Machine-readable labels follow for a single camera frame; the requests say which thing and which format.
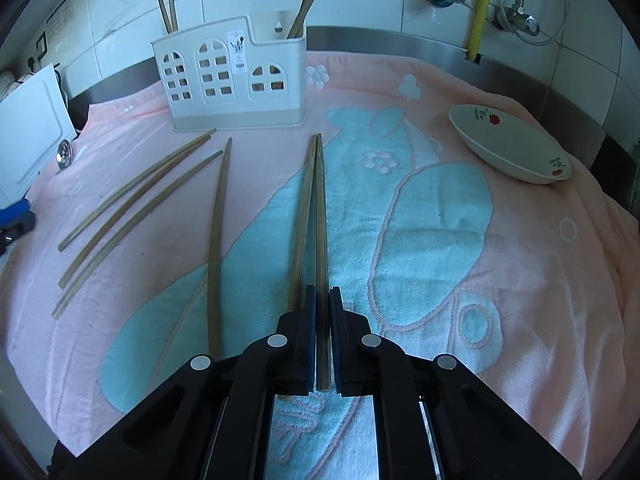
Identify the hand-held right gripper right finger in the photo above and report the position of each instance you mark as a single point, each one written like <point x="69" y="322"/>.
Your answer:
<point x="336" y="345"/>

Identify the wall power outlet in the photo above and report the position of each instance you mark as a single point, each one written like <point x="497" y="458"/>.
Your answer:
<point x="40" y="47"/>

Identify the white plastic utensil holder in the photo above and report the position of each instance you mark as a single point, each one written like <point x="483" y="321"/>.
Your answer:
<point x="235" y="120"/>

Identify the white floral ceramic bowl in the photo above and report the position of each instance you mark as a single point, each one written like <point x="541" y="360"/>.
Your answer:
<point x="510" y="145"/>

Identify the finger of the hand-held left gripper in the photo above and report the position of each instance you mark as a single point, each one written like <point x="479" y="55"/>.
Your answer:
<point x="12" y="232"/>
<point x="17" y="208"/>

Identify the wall label sticker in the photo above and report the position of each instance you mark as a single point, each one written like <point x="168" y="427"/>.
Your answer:
<point x="60" y="12"/>

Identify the white plastic cutting board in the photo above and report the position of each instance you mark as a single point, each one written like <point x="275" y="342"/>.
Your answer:
<point x="30" y="130"/>

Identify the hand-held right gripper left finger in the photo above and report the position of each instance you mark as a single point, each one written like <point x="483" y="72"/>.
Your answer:
<point x="311" y="345"/>

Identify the metal water valve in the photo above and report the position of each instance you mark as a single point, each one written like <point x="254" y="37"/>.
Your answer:
<point x="522" y="20"/>

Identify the pink printed towel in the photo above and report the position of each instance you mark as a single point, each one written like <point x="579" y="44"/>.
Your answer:
<point x="450" y="260"/>

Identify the metal slotted spoon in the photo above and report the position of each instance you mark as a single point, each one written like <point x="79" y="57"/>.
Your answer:
<point x="65" y="152"/>

